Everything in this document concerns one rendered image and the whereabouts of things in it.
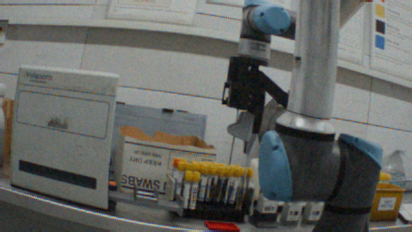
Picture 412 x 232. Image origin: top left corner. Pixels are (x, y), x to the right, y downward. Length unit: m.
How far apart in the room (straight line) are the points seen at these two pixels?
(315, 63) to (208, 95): 1.00
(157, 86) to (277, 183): 1.01
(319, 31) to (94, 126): 0.55
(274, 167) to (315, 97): 0.13
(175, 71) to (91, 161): 0.72
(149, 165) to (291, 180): 0.68
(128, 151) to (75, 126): 0.34
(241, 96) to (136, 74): 0.57
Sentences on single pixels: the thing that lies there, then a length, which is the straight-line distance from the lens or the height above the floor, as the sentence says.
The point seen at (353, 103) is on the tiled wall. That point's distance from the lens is 2.16.
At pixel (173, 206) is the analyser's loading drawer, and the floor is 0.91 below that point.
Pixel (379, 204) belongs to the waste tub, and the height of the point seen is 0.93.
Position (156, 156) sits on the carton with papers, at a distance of 1.63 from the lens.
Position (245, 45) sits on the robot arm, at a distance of 1.46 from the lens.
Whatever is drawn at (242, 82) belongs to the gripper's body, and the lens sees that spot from 1.47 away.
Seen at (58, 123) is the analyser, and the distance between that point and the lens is 1.32.
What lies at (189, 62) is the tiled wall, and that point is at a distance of 1.98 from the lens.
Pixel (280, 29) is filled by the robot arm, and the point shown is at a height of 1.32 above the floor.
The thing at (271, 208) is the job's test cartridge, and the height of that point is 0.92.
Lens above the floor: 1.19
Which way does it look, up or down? 3 degrees down
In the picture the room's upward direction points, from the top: 9 degrees clockwise
